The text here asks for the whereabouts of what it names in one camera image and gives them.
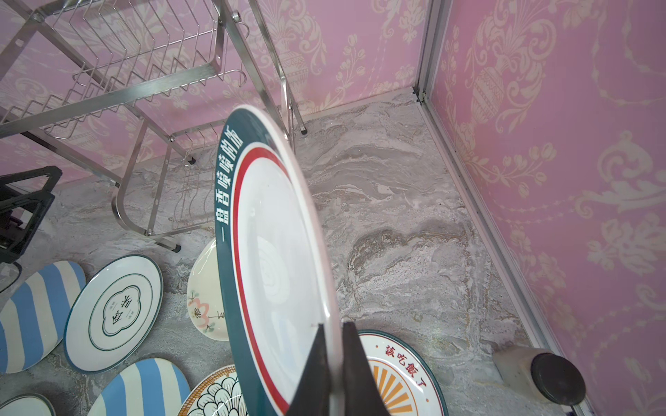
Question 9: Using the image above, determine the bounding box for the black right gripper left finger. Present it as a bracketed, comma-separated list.
[286, 324, 331, 416]

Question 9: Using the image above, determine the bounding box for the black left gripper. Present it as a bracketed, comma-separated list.
[1, 166, 62, 263]

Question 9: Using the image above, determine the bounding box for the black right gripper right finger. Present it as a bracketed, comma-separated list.
[343, 322, 390, 416]

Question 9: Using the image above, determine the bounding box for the green red rimmed white plate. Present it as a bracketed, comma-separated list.
[213, 105, 343, 415]

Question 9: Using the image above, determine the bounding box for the cream floral painted plate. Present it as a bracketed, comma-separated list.
[187, 240, 229, 341]

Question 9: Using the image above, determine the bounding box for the stainless steel dish rack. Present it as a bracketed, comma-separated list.
[1, 1, 307, 252]

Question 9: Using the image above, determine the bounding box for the orange sunburst plate right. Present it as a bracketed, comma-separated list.
[359, 330, 449, 416]

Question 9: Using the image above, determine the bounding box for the orange sunburst plate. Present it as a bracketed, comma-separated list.
[359, 330, 449, 416]
[0, 395, 57, 416]

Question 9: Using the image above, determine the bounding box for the blue cream striped plate rear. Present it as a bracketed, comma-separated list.
[1, 261, 86, 374]

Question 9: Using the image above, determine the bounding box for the blue cream striped plate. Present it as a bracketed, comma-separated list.
[1, 261, 86, 374]
[88, 358, 191, 415]

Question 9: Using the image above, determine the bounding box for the black white flower pattern plate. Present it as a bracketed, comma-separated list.
[179, 365, 248, 416]

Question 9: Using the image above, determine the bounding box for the blue cream striped plate front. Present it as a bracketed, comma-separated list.
[88, 358, 191, 415]

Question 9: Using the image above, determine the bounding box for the orange sunburst plate left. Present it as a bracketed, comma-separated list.
[0, 395, 57, 416]

